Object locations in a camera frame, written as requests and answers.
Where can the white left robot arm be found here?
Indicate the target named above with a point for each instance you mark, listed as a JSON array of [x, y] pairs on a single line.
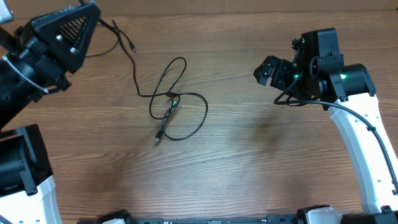
[[28, 192]]

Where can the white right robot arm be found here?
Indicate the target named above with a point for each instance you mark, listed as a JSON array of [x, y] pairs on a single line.
[[318, 75]]

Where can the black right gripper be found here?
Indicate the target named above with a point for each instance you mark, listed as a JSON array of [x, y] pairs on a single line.
[[280, 68]]

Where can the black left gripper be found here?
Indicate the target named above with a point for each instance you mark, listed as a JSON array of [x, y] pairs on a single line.
[[45, 53]]

